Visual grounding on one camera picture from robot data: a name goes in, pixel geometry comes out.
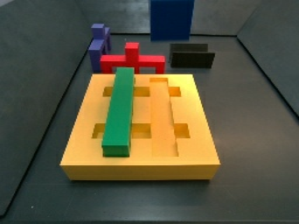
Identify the blue long block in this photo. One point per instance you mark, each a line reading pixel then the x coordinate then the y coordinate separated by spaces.
pixel 172 19

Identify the yellow slotted board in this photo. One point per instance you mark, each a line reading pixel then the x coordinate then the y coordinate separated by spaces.
pixel 172 141

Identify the green long block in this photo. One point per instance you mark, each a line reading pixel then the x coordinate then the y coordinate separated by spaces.
pixel 117 139

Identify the red comb-shaped block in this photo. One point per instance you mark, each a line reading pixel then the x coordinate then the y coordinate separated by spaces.
pixel 132 59

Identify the purple comb-shaped block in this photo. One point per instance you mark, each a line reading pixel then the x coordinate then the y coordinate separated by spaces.
pixel 100 46

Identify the black angle bracket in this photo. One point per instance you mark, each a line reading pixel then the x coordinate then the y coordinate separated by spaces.
pixel 192 56

